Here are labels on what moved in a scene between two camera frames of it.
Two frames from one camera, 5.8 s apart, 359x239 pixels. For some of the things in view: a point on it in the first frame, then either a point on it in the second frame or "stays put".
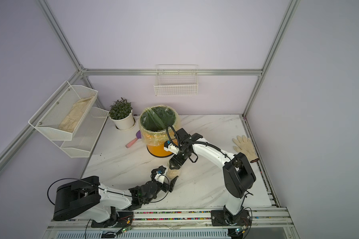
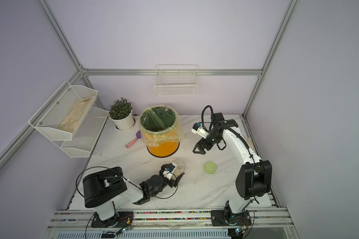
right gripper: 174,160 → 203,142
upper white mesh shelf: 60,116 stays put
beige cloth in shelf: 72,120 stays put
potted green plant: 121,112 stays put
